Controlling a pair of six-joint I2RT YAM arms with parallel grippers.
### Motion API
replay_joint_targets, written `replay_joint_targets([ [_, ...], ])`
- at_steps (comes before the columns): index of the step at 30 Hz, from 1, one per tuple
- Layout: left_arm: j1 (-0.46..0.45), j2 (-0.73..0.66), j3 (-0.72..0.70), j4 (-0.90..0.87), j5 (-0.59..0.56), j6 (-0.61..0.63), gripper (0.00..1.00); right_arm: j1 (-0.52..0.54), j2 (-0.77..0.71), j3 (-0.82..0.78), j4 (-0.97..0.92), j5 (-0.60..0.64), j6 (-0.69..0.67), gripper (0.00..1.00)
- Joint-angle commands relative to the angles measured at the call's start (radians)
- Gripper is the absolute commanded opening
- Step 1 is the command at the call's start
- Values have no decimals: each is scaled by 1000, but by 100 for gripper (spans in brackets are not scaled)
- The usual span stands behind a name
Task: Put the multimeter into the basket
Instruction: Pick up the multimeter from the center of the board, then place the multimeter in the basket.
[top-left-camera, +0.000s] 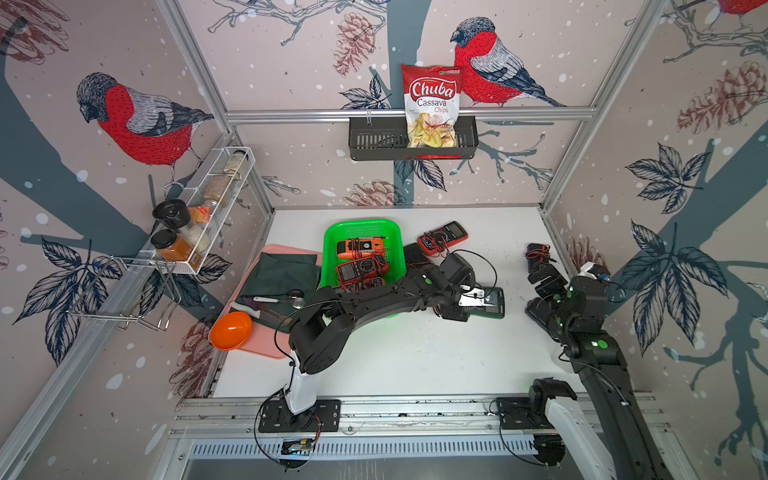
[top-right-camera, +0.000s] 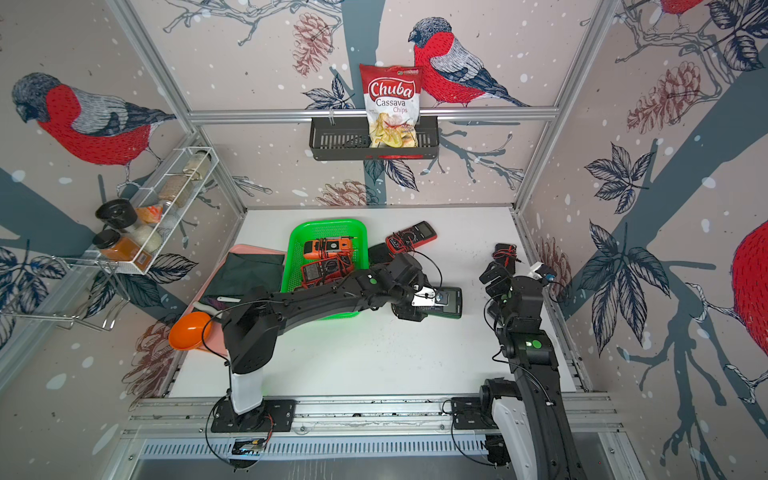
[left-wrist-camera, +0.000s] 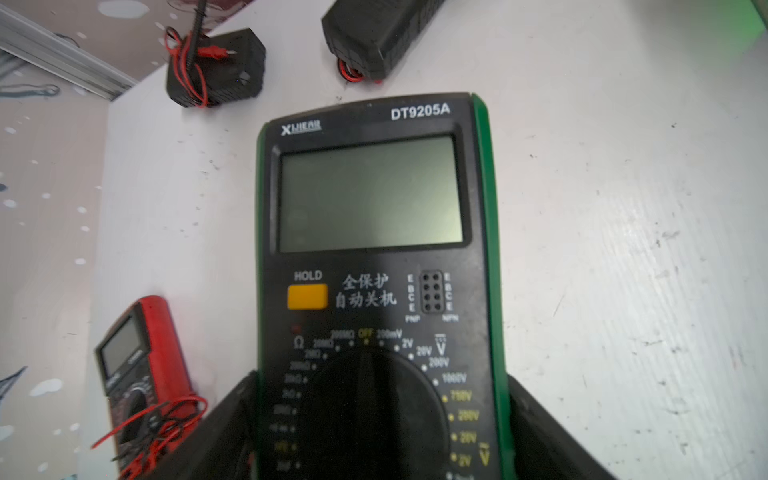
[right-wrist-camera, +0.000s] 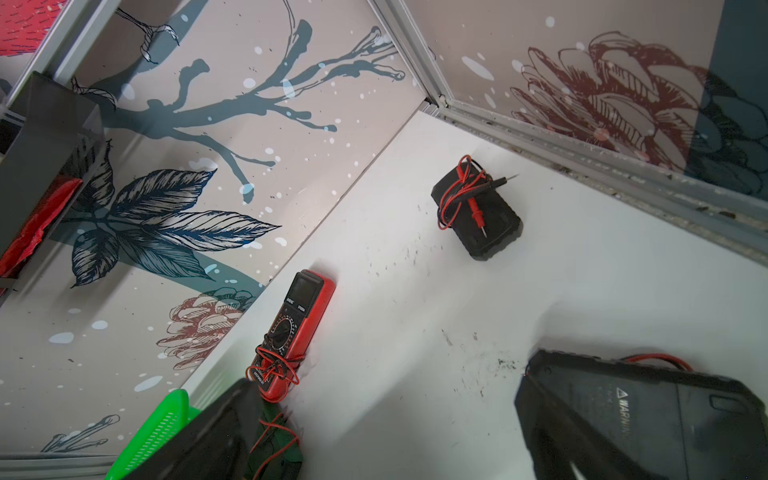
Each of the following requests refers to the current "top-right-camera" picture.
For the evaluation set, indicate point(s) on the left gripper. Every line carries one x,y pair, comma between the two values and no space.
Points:
409,310

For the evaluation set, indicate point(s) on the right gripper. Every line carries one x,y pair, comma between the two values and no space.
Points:
507,281

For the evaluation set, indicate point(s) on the dark green multimeter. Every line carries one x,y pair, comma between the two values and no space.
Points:
448,304

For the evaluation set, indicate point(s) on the red multimeter with leads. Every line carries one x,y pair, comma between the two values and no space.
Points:
326,271

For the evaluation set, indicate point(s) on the green plastic basket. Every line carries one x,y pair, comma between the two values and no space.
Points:
326,228

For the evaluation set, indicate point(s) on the orange multimeter leads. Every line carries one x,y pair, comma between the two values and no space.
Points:
328,247

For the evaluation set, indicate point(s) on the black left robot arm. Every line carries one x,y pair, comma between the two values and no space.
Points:
251,328

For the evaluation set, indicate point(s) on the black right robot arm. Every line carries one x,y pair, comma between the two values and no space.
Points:
529,408

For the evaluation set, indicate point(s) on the small black multimeter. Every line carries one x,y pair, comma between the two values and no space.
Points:
505,254

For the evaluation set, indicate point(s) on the black face-down multimeter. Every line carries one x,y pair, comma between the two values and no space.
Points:
379,254

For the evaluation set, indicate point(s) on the red multimeter far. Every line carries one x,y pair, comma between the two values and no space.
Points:
411,238

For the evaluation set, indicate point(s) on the dark green cloth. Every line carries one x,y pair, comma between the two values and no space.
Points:
242,272

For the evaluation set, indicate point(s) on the cassava chips bag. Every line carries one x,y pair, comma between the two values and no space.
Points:
392,103

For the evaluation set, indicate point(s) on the pink tray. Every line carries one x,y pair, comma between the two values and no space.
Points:
215,342

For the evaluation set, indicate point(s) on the orange bowl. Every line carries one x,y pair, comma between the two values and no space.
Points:
190,331

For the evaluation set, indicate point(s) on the black lid spice jar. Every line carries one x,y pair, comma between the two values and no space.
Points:
118,214

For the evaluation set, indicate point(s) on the amber spice jar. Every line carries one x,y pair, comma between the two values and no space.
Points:
114,246

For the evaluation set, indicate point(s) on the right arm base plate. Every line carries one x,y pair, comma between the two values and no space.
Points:
468,413

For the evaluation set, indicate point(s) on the black wall basket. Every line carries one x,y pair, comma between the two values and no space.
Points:
347,139

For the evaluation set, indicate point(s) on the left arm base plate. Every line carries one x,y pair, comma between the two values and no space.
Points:
274,416

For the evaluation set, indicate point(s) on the white wire spice rack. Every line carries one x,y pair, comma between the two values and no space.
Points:
181,179

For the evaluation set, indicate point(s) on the wire wall hook rack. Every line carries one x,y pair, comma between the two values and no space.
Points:
62,291

